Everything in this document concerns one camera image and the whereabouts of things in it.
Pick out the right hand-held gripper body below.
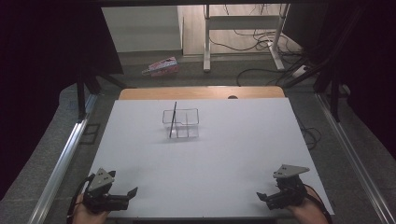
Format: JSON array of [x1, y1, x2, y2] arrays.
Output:
[[266, 163, 311, 209]]

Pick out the clear acrylic organizer box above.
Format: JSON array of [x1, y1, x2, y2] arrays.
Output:
[[162, 107, 201, 140]]

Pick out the black floor cable bundle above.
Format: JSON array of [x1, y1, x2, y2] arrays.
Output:
[[208, 4, 312, 88]]

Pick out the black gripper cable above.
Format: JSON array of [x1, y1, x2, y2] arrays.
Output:
[[304, 184, 333, 224], [65, 173, 96, 224]]

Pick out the thin black floor cable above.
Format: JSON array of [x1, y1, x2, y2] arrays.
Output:
[[293, 113, 322, 151]]

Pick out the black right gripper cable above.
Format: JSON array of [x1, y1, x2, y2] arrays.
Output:
[[304, 184, 333, 224]]

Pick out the person's right hand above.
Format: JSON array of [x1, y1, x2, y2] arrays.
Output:
[[284, 186, 330, 224]]

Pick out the white metal desk frame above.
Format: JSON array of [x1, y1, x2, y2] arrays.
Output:
[[202, 3, 291, 74]]

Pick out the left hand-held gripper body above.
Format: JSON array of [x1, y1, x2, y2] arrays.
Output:
[[81, 167, 131, 215]]

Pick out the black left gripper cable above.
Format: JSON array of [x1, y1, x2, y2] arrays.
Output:
[[65, 173, 96, 224]]

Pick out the wooden table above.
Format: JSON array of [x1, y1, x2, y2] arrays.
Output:
[[118, 86, 287, 101]]

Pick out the thin black pen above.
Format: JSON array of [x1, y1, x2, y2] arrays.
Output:
[[168, 101, 178, 139]]

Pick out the person's left hand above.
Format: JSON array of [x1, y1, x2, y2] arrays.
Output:
[[68, 193, 110, 224]]

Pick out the aluminium rail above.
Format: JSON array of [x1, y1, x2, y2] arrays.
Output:
[[315, 92, 396, 224], [27, 92, 100, 224]]

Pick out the black metal stand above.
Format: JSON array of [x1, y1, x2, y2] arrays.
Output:
[[282, 6, 370, 123], [75, 66, 135, 122]]

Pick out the white table cover sheet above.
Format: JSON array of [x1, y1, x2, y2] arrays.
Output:
[[90, 97, 336, 219]]

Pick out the pink patterned box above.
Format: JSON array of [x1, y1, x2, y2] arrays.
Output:
[[141, 56, 180, 77]]

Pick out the white power strip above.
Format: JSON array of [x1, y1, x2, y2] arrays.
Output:
[[291, 63, 310, 78]]

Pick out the dark curtain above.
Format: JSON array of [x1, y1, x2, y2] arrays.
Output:
[[306, 0, 396, 161], [0, 0, 125, 201]]

